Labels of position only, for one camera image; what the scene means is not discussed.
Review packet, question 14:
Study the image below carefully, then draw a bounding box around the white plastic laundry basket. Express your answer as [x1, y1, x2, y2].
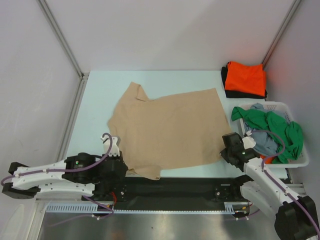
[231, 101, 309, 168]

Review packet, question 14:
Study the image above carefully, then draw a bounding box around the beige t shirt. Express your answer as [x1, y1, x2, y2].
[107, 82, 231, 180]

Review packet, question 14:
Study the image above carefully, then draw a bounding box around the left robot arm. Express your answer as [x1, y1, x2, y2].
[1, 152, 128, 200]

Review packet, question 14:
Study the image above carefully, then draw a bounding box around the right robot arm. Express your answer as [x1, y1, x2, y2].
[220, 132, 320, 240]

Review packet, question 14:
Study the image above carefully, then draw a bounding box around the light blue t shirt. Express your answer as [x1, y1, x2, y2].
[243, 102, 280, 157]

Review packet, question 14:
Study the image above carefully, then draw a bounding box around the orange t shirt in basket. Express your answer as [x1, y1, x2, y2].
[260, 154, 275, 164]

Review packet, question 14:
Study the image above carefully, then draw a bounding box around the green t shirt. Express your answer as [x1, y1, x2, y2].
[231, 106, 304, 164]

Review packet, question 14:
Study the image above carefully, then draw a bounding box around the folded black t shirt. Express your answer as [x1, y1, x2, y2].
[220, 65, 268, 99]

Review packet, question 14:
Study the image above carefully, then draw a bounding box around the folded orange t shirt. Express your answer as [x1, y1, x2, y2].
[224, 61, 267, 96]

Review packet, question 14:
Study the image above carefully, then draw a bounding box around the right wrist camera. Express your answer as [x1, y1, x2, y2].
[242, 131, 256, 149]

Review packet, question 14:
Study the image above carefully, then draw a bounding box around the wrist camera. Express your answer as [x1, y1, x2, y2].
[100, 133, 121, 157]
[242, 131, 256, 149]

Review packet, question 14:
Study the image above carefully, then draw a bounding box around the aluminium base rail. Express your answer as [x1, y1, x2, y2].
[34, 183, 308, 205]

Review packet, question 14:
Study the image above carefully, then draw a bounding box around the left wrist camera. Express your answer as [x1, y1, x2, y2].
[100, 133, 121, 157]

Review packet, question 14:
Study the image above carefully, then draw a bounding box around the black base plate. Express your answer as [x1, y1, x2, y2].
[91, 176, 249, 212]

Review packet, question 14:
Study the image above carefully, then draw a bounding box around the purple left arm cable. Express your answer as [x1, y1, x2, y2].
[0, 132, 116, 222]

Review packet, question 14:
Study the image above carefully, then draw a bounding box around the white slotted cable duct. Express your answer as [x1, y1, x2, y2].
[46, 202, 240, 215]

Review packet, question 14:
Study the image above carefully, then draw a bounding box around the left aluminium frame post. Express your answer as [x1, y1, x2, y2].
[36, 0, 89, 81]

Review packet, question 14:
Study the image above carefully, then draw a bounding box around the aluminium frame post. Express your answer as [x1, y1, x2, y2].
[261, 0, 303, 69]
[36, 0, 89, 81]

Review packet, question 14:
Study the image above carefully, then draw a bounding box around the right aluminium frame post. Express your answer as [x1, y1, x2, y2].
[261, 0, 303, 69]

